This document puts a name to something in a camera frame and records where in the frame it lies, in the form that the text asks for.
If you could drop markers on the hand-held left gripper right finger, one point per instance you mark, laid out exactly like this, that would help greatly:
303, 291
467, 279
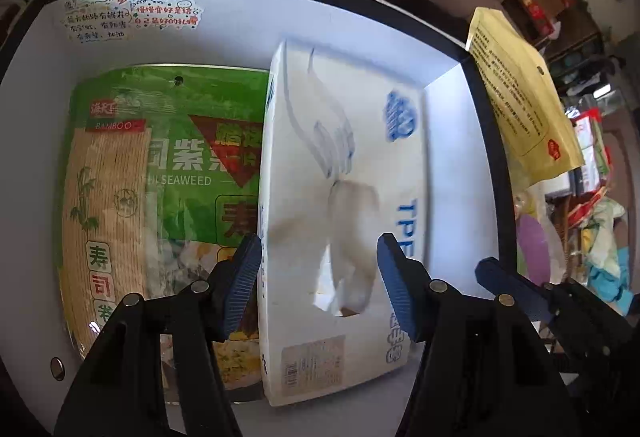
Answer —
400, 287

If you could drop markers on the green seaweed sushi packet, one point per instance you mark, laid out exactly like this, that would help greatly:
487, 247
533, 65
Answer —
125, 167

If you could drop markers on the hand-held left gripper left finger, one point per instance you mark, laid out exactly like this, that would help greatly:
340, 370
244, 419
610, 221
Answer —
240, 287

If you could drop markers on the dark wooden cabinet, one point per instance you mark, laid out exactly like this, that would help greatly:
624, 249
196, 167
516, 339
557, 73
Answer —
580, 47

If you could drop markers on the black box with white inside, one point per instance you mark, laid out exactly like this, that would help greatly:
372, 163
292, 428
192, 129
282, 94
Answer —
350, 17

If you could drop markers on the white glove box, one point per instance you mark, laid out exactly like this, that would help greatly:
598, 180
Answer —
300, 167

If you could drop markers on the purple plastic bowl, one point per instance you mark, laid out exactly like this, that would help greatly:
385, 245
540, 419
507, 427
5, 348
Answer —
532, 247

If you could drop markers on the handwritten paper sticker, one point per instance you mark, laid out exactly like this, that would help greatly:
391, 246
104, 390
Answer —
125, 2

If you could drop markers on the yellow snack packet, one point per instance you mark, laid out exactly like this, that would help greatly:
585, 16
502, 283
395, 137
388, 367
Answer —
520, 107

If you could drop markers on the red snack packet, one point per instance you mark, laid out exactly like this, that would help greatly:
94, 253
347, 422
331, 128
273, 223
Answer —
590, 157

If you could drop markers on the turquoise plastic bag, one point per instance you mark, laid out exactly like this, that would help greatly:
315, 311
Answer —
610, 274

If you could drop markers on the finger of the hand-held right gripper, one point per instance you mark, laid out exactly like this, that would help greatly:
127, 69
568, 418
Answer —
505, 284

